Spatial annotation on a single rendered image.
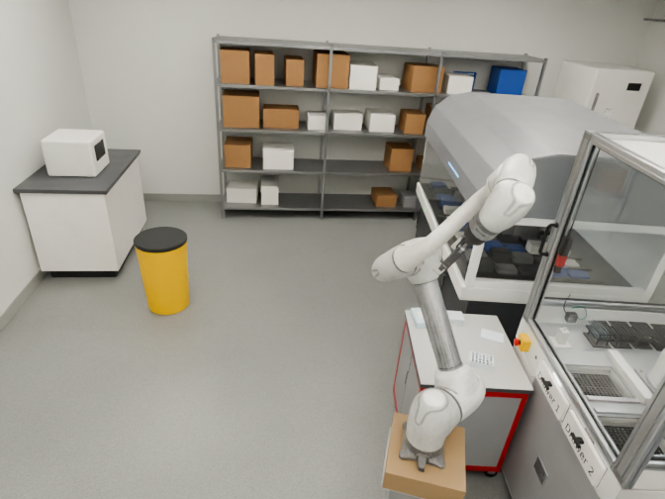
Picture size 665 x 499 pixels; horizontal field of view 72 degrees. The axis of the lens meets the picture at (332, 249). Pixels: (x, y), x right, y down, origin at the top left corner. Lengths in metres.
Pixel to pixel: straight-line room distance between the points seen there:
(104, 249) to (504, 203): 3.77
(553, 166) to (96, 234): 3.62
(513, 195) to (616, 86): 4.96
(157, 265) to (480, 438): 2.59
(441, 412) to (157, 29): 4.95
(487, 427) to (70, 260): 3.68
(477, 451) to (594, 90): 4.37
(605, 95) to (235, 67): 4.10
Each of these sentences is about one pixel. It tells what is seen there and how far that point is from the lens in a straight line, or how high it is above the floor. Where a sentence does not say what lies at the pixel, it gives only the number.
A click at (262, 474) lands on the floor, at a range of 2.96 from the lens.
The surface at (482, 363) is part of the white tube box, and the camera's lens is 2.60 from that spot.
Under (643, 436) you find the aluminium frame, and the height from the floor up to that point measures 1.19.
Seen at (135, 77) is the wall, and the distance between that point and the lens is 5.91.
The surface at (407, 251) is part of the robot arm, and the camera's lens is 1.65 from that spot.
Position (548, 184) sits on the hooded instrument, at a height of 1.61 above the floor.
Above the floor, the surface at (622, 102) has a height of 1.61.
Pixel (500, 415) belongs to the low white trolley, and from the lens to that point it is 2.73.
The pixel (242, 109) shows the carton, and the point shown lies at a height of 1.29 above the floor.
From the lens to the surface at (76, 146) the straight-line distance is 4.53.
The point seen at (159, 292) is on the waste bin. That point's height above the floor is 0.24.
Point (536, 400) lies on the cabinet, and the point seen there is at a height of 0.71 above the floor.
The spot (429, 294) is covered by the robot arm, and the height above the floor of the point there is 1.42.
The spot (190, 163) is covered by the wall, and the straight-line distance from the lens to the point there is 6.04.
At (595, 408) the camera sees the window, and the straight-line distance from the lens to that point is 2.25.
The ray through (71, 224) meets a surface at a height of 0.57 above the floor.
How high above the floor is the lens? 2.43
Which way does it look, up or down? 29 degrees down
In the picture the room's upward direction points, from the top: 4 degrees clockwise
